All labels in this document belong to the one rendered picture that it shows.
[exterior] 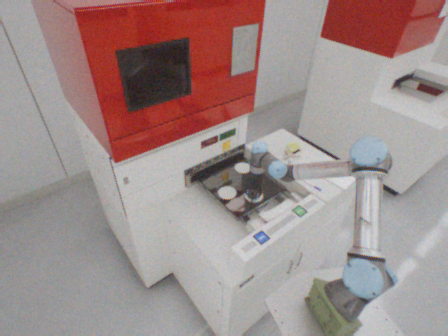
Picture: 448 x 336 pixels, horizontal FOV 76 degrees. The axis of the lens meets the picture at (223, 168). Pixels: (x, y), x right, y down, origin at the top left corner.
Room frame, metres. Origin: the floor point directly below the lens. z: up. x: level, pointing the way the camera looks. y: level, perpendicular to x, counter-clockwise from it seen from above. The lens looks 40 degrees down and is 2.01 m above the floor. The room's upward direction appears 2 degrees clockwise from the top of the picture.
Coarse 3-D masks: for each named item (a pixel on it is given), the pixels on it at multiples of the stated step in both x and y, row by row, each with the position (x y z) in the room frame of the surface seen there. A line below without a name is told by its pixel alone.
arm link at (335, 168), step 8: (336, 160) 0.96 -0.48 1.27; (344, 160) 0.94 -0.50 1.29; (288, 168) 1.01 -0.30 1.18; (296, 168) 1.00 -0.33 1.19; (304, 168) 0.99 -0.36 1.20; (312, 168) 0.97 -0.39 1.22; (320, 168) 0.95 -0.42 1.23; (328, 168) 0.94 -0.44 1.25; (336, 168) 0.92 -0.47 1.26; (344, 168) 0.91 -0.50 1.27; (288, 176) 1.00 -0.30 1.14; (296, 176) 0.98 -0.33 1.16; (304, 176) 0.97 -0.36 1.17; (312, 176) 0.95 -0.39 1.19; (320, 176) 0.94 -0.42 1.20; (328, 176) 0.93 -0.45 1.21; (336, 176) 0.92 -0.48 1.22; (344, 176) 0.91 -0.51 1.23
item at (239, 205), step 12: (228, 168) 1.33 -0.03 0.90; (204, 180) 1.21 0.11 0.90; (216, 180) 1.21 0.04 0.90; (228, 180) 1.22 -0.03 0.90; (240, 180) 1.22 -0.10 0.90; (264, 180) 1.23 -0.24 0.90; (216, 192) 1.12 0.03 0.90; (240, 192) 1.12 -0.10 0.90; (264, 192) 1.13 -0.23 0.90; (276, 192) 1.14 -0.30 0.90; (228, 204) 1.03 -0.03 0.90; (240, 204) 1.03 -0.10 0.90; (252, 204) 1.04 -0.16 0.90
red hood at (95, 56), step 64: (64, 0) 1.04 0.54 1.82; (128, 0) 1.08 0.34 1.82; (192, 0) 1.20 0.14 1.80; (256, 0) 1.41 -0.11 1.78; (64, 64) 1.26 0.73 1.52; (128, 64) 1.03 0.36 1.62; (192, 64) 1.19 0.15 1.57; (256, 64) 1.44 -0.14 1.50; (128, 128) 0.99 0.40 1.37; (192, 128) 1.18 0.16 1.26
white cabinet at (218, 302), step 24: (168, 216) 1.05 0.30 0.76; (336, 216) 1.14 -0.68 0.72; (168, 240) 1.08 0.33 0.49; (192, 240) 0.86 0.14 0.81; (312, 240) 1.01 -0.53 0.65; (192, 264) 0.87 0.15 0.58; (264, 264) 0.74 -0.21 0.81; (288, 264) 0.89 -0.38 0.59; (312, 264) 1.10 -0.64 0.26; (192, 288) 0.88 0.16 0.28; (216, 288) 0.70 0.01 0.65; (240, 288) 0.65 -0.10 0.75; (264, 288) 0.77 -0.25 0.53; (216, 312) 0.69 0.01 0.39; (240, 312) 0.67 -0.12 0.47; (264, 312) 0.82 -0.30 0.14
